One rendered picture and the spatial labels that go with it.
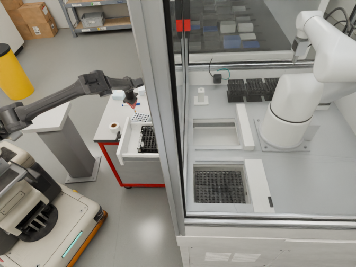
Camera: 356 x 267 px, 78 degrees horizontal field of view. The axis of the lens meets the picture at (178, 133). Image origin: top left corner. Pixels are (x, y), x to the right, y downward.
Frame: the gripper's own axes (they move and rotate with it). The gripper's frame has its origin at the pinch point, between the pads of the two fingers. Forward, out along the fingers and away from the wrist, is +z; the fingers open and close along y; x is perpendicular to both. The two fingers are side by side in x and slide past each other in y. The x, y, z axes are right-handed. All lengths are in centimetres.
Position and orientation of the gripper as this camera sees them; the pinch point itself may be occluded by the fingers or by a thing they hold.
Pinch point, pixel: (133, 107)
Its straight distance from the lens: 153.8
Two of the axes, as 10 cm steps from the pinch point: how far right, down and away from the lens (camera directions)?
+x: -9.4, -2.1, 2.7
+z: 0.7, 6.6, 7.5
